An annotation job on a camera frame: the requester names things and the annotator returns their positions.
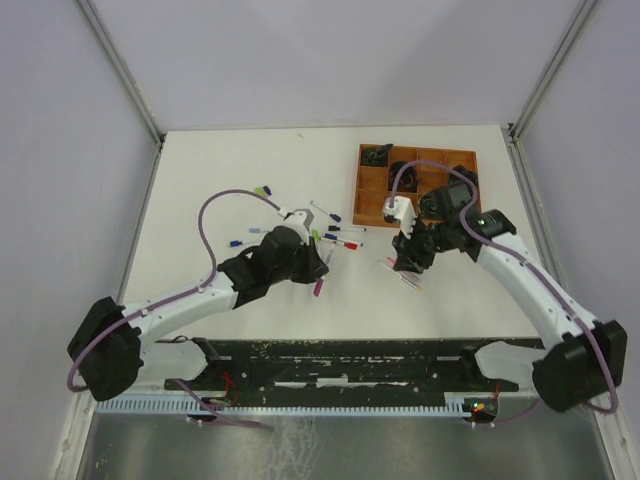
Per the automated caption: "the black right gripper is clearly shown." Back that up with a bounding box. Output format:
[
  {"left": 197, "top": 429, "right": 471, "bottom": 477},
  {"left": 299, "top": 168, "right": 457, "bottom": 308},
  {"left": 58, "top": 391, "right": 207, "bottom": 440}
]
[{"left": 391, "top": 215, "right": 453, "bottom": 276}]

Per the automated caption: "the magenta capped marker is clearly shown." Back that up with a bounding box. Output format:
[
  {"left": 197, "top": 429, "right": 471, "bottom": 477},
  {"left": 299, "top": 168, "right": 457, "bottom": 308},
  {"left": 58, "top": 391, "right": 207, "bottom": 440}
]
[{"left": 313, "top": 242, "right": 336, "bottom": 298}]

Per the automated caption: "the pink highlighter pen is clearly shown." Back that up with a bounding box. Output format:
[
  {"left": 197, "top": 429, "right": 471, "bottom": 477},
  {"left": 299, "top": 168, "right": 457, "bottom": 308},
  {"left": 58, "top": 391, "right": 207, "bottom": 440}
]
[{"left": 400, "top": 271, "right": 421, "bottom": 283}]

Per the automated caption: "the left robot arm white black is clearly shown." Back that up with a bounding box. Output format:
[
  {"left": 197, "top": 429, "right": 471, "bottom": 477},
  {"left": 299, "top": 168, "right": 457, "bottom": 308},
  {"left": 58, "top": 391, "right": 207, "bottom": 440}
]
[{"left": 67, "top": 226, "right": 329, "bottom": 401}]

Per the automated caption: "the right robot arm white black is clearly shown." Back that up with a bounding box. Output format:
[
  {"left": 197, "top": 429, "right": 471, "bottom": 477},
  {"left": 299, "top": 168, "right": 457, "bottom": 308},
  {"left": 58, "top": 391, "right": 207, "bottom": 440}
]
[{"left": 383, "top": 182, "right": 627, "bottom": 413}]

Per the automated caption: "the white marker black cap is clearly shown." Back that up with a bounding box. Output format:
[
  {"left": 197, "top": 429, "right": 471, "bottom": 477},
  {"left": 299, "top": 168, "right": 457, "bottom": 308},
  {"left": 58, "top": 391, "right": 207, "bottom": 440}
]
[{"left": 328, "top": 225, "right": 367, "bottom": 232}]

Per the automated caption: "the orange wooden compartment tray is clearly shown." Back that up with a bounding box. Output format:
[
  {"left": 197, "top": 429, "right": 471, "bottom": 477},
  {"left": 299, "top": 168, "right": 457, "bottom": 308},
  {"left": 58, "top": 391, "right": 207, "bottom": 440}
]
[{"left": 353, "top": 144, "right": 478, "bottom": 227}]

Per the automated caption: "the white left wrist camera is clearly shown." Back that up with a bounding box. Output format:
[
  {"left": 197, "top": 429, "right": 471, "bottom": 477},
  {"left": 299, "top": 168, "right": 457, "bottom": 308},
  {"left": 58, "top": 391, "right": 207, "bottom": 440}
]
[{"left": 278, "top": 208, "right": 315, "bottom": 246}]

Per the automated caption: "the black cable coil middle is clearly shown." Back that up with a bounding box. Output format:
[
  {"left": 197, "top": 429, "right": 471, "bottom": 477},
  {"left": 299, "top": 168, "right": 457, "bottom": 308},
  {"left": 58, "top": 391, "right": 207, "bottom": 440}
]
[{"left": 388, "top": 160, "right": 420, "bottom": 192}]

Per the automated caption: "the black cable bundle top-left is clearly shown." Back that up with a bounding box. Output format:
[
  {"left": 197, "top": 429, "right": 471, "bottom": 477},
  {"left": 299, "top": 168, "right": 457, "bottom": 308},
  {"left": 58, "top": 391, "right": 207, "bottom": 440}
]
[{"left": 362, "top": 143, "right": 395, "bottom": 168}]

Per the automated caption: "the white slotted cable duct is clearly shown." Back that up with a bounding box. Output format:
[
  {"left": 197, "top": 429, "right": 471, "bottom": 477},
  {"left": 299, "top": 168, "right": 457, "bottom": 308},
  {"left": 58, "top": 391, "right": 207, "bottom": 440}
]
[{"left": 94, "top": 394, "right": 471, "bottom": 418}]

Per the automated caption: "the aluminium frame post right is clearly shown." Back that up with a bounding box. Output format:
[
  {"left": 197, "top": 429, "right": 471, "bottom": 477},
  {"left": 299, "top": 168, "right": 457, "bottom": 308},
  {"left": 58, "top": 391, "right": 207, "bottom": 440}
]
[{"left": 508, "top": 0, "right": 602, "bottom": 143}]

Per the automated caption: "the aluminium frame post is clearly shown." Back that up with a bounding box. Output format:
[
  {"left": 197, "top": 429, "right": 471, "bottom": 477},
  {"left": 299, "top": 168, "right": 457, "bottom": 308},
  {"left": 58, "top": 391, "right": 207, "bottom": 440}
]
[
  {"left": 73, "top": 0, "right": 165, "bottom": 145},
  {"left": 508, "top": 0, "right": 602, "bottom": 143}
]

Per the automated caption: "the aluminium frame post left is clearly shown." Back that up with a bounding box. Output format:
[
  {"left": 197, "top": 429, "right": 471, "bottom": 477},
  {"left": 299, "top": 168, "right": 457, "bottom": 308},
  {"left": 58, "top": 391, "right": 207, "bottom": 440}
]
[{"left": 73, "top": 0, "right": 165, "bottom": 145}]

